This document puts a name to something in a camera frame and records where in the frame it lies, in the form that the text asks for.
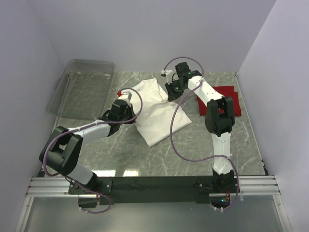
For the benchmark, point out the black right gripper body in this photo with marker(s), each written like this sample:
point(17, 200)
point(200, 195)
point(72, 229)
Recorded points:
point(172, 93)

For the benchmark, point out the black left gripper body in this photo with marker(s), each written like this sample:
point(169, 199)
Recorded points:
point(127, 109)

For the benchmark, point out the white t shirt red print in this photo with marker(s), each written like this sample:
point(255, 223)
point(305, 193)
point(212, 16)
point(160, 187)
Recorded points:
point(153, 123)

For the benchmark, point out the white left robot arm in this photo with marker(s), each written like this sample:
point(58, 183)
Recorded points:
point(62, 150)

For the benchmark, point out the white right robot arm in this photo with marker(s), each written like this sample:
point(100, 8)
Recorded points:
point(219, 121)

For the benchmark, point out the clear plastic bin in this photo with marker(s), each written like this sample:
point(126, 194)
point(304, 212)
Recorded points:
point(82, 89)

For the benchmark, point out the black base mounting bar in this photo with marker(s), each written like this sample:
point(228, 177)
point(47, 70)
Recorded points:
point(163, 189)

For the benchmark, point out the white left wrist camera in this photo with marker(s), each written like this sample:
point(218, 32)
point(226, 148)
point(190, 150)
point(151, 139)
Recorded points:
point(125, 96)

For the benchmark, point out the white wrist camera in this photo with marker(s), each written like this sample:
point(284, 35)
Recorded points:
point(165, 73)
point(125, 96)

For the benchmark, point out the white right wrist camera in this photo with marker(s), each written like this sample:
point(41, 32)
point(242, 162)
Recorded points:
point(165, 73)

